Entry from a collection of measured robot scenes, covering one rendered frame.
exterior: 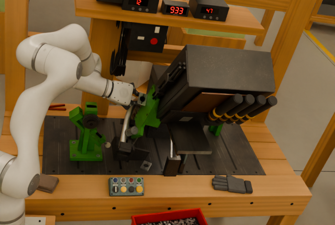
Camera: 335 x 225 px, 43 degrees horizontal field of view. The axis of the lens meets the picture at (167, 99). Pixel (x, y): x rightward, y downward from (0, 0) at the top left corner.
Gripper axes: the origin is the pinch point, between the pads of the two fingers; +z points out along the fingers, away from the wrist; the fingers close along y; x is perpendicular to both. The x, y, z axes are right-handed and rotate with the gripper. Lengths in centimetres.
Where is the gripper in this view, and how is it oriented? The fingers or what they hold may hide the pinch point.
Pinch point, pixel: (139, 99)
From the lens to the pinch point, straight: 195.9
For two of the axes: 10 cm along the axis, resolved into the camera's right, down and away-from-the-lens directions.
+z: 8.4, 2.8, 4.6
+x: -5.1, 1.1, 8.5
